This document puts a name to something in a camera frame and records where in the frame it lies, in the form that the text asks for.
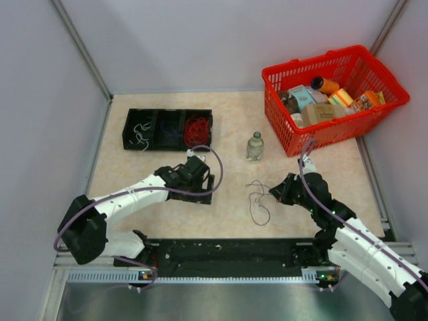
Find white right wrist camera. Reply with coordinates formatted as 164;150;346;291
299;156;318;175

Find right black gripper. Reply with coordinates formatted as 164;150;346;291
270;172;316;212

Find red white purple wires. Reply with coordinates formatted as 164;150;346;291
245;179;274;227

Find light blue package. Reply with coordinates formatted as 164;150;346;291
288;85;316;112

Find brown cardboard box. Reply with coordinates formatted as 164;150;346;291
301;104;347;127

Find black three-compartment tray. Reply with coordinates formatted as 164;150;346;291
122;108;213;151

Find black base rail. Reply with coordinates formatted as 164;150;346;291
113;237;338;278

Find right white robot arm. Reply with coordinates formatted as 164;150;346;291
270;173;427;320

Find orange snack packet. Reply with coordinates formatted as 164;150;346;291
350;90;382;112

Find clear glass soda bottle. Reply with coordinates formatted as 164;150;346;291
246;132;264;163

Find orange bottle with dark cap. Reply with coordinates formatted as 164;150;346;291
310;76;340;95

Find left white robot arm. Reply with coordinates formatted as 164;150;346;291
58;156;215;265

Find yellow sponge pack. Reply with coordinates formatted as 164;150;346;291
328;88;354;108

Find brown round item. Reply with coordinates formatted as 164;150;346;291
278;91;299;115

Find red plastic shopping basket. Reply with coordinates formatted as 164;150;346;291
261;45;410;156

